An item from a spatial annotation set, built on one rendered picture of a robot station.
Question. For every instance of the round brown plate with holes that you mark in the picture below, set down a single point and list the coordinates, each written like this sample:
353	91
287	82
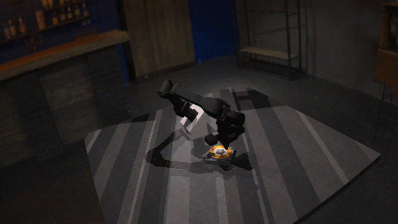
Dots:
213	153

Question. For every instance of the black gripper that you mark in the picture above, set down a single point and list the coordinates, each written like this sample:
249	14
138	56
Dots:
212	140

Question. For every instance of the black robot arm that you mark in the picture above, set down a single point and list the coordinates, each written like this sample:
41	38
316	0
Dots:
212	106

